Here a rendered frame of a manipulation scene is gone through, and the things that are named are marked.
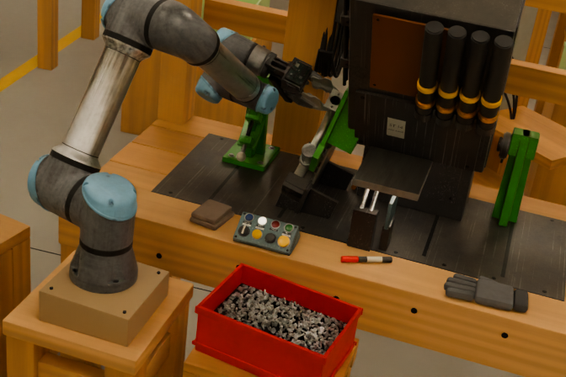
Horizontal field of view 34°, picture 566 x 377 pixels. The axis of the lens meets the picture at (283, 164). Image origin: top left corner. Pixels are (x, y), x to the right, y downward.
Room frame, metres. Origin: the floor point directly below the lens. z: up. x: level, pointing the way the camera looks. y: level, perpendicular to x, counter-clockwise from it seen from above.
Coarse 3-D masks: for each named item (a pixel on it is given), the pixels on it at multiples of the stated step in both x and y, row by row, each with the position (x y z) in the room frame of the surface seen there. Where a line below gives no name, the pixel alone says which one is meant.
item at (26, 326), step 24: (168, 288) 1.79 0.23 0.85; (192, 288) 1.81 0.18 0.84; (24, 312) 1.63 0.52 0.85; (168, 312) 1.69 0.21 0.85; (24, 336) 1.58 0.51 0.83; (48, 336) 1.56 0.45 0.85; (72, 336) 1.57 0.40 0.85; (144, 336) 1.60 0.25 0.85; (96, 360) 1.53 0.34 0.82; (120, 360) 1.52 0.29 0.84; (144, 360) 1.56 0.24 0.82
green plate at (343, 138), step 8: (344, 96) 2.12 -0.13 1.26; (344, 104) 2.13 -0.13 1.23; (336, 112) 2.13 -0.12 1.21; (344, 112) 2.13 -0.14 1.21; (336, 120) 2.13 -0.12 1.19; (344, 120) 2.13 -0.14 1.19; (328, 128) 2.13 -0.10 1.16; (336, 128) 2.14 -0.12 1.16; (344, 128) 2.13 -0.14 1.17; (328, 136) 2.13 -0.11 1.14; (336, 136) 2.14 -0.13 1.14; (344, 136) 2.13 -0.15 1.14; (352, 136) 2.13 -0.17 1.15; (320, 144) 2.13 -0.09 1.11; (336, 144) 2.14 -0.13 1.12; (344, 144) 2.13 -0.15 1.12; (352, 144) 2.13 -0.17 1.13
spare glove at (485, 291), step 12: (456, 276) 1.89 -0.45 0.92; (480, 276) 1.91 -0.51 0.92; (444, 288) 1.85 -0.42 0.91; (456, 288) 1.84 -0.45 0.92; (468, 288) 1.84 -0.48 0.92; (480, 288) 1.85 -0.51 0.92; (492, 288) 1.85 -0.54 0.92; (504, 288) 1.86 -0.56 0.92; (480, 300) 1.81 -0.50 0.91; (492, 300) 1.81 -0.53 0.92; (504, 300) 1.81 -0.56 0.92; (516, 300) 1.82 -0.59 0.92
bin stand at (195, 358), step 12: (192, 360) 1.60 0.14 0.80; (204, 360) 1.60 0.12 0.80; (216, 360) 1.61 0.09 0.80; (348, 360) 1.67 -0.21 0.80; (192, 372) 1.58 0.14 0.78; (204, 372) 1.58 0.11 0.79; (216, 372) 1.57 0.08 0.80; (228, 372) 1.58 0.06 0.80; (240, 372) 1.58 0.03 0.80; (348, 372) 1.71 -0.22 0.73
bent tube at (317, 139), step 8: (336, 96) 2.23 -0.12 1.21; (328, 104) 2.21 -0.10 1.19; (336, 104) 2.27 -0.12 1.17; (328, 112) 2.26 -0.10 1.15; (328, 120) 2.28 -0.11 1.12; (320, 128) 2.29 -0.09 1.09; (320, 136) 2.27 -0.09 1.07; (312, 144) 2.26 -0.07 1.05; (296, 168) 2.20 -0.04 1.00; (304, 168) 2.20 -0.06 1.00; (304, 176) 2.19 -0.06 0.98
